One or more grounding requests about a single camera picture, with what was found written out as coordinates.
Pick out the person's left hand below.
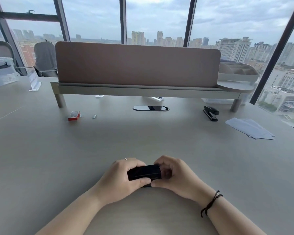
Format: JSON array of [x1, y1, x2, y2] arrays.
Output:
[[96, 158, 151, 206]]

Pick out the person's right hand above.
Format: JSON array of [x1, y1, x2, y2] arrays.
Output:
[[151, 155, 207, 202]]

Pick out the small black stapler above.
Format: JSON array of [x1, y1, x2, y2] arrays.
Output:
[[127, 164, 162, 188]]

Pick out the person's right forearm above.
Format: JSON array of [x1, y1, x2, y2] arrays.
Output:
[[198, 187, 268, 235]]

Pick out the person's left forearm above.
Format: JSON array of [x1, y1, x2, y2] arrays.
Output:
[[35, 186, 109, 235]]

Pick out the large black stapler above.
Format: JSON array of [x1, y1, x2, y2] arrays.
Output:
[[203, 106, 220, 122]]

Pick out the grey desk shelf riser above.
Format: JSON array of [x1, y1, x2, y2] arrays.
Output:
[[50, 80, 255, 113]]

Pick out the red staple box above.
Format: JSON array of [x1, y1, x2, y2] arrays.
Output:
[[68, 111, 81, 122]]

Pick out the white envelopes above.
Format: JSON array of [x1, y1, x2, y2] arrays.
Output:
[[225, 117, 276, 140]]

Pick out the beige desk divider panel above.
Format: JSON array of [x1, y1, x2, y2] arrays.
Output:
[[55, 41, 221, 87]]

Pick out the grey desk organiser tray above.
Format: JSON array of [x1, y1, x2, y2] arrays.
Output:
[[218, 62, 260, 84]]

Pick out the clear acrylic sign holder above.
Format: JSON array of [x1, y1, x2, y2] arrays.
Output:
[[27, 70, 42, 92]]

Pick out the clear plastic storage box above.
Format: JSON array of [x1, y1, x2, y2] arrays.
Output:
[[0, 57, 20, 90]]

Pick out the grey mesh office chair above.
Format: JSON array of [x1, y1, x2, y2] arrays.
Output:
[[0, 41, 24, 76]]

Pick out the black cord bracelet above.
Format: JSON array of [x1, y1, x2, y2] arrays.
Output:
[[200, 190, 223, 218]]

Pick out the black oval cable grommet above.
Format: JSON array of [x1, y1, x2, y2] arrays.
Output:
[[132, 105, 170, 112]]

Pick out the dark window frame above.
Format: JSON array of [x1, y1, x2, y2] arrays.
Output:
[[0, 0, 294, 105]]

